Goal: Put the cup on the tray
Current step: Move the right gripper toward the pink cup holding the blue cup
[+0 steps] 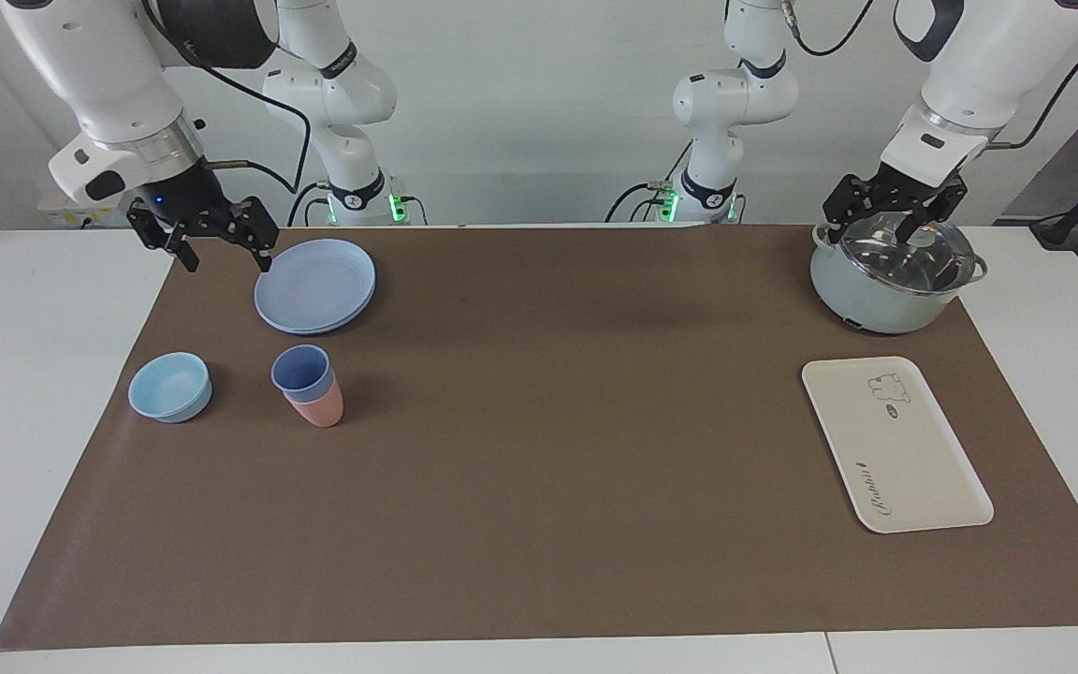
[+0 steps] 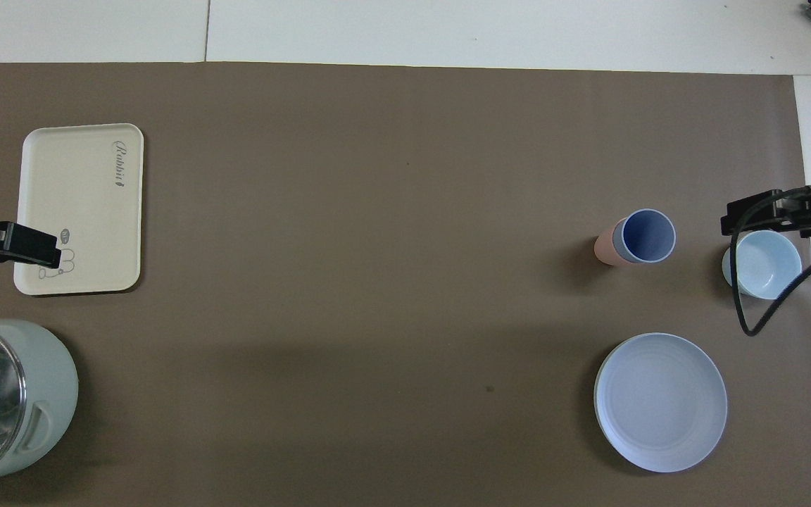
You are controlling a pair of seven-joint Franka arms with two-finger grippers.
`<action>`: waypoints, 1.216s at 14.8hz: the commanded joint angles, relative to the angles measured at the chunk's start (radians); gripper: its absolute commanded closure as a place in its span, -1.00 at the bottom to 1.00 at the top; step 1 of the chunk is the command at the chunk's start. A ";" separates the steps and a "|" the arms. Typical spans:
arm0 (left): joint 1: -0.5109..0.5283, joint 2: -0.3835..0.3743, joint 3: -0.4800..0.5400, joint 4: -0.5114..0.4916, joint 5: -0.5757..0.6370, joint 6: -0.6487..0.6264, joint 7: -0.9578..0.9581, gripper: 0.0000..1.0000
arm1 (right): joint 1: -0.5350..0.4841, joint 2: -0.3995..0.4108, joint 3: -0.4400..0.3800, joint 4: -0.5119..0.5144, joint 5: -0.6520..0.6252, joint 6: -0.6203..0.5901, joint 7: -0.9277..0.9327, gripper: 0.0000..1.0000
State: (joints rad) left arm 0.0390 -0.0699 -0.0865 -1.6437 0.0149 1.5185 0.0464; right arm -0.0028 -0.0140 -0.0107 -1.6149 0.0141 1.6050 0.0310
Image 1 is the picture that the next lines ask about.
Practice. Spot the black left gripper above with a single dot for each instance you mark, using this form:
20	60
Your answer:
895	192

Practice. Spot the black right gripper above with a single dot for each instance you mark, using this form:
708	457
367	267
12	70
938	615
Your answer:
193	201

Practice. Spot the blue plastic cup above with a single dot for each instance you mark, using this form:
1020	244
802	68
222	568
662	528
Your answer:
300	370

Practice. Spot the pink plastic cup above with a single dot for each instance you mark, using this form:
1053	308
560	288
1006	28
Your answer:
319	412

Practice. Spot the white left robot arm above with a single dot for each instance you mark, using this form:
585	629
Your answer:
979	75

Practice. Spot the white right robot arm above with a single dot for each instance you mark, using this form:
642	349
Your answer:
109	84

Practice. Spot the cream rabbit print tray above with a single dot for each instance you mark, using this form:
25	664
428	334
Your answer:
913	468

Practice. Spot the glass pot lid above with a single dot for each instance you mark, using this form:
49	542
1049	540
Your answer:
885	257

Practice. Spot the pale green cooking pot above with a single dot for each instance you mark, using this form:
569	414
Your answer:
866	300

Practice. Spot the blue plate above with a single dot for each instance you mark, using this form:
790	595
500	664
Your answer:
314	285

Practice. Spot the light blue bowl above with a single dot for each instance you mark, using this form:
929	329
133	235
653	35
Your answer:
169	388

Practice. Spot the brown table mat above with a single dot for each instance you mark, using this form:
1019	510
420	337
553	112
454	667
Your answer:
539	468

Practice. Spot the white wall socket box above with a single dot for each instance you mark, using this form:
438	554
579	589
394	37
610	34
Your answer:
62	217

